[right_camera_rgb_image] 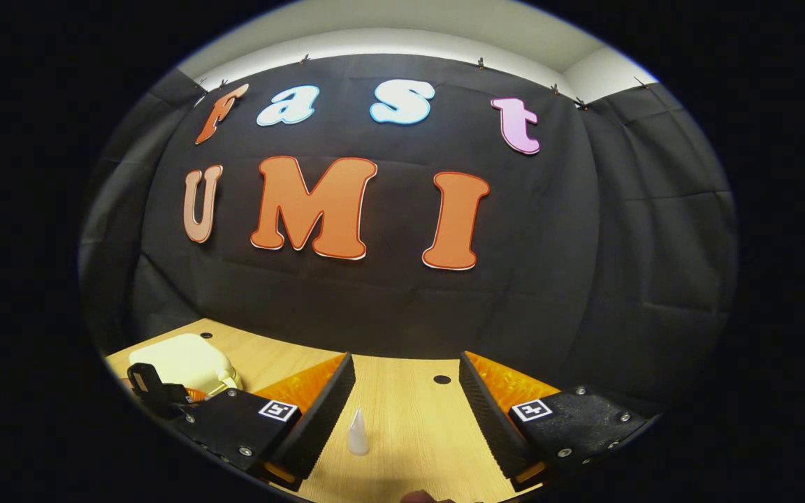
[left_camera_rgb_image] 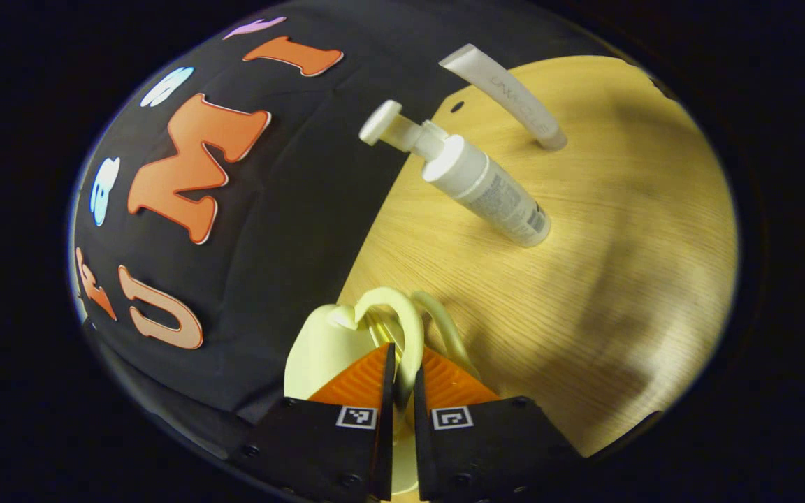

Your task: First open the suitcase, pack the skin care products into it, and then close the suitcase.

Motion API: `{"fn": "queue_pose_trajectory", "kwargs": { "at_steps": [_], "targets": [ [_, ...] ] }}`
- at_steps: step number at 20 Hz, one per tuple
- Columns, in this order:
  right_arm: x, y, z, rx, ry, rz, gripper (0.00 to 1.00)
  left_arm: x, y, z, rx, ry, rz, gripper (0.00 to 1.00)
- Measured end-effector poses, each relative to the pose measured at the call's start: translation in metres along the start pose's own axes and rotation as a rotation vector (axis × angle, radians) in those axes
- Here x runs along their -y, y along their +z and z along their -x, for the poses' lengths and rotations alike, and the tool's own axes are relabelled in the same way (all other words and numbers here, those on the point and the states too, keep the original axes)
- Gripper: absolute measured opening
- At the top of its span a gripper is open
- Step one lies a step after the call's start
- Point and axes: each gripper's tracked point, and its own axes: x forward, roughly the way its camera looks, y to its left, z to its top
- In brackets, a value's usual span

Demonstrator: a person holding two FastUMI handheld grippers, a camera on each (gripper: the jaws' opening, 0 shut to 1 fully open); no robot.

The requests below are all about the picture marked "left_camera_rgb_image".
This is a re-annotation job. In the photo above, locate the black backdrop cloth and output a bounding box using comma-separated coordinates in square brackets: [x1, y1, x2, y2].
[69, 0, 662, 458]

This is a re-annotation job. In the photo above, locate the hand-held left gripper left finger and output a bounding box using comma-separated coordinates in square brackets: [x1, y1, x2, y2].
[228, 342, 397, 503]

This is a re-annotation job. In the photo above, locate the white pump bottle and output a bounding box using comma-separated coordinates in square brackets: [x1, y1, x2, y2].
[359, 100, 552, 249]

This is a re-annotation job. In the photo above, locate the white cosmetic tube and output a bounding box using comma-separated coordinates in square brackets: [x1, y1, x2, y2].
[439, 43, 569, 152]

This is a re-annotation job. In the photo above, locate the pale yellow suitcase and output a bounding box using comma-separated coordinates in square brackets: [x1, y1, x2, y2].
[284, 286, 481, 498]

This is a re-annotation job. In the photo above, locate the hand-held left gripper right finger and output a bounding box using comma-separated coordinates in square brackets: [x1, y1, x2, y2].
[413, 346, 585, 503]

